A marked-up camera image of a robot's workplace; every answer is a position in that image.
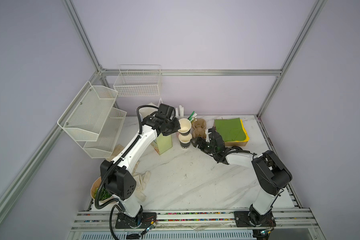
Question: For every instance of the brown pulp cup carriers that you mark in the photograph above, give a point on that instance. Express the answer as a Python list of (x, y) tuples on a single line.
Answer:
[(199, 127)]

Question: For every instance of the white wire basket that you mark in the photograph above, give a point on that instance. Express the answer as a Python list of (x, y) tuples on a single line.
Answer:
[(139, 81)]

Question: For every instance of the green napkin stack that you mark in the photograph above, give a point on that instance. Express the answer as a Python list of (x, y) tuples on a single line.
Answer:
[(229, 129)]

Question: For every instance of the white mesh two-tier shelf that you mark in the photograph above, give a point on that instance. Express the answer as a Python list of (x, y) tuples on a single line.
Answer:
[(93, 121)]

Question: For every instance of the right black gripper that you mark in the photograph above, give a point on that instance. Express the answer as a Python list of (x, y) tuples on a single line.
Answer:
[(200, 144)]

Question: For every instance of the paper bowl with greens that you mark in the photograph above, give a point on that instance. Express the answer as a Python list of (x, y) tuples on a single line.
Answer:
[(104, 196)]

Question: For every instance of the yellow napkin stack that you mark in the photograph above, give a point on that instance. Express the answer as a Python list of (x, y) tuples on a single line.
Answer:
[(245, 132)]

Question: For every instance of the green paper gift bag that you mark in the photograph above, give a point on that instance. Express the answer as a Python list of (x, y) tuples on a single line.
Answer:
[(162, 143)]

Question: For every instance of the stacked paper coffee cup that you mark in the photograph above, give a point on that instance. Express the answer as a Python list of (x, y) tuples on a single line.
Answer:
[(185, 140)]

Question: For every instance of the aluminium frame rail base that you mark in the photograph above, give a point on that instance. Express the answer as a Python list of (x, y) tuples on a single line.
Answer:
[(285, 224)]

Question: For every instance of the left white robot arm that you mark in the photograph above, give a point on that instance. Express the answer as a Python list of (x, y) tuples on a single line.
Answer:
[(117, 182)]

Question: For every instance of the cardboard napkin box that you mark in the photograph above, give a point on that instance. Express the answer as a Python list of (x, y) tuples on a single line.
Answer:
[(237, 143)]

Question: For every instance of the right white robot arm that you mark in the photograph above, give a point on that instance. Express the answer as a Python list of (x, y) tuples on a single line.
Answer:
[(273, 176)]

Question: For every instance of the black white paper coffee cup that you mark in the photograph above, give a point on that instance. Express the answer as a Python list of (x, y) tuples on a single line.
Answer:
[(185, 125)]

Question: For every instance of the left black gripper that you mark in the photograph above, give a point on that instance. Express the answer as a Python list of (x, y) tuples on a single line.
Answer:
[(177, 126)]

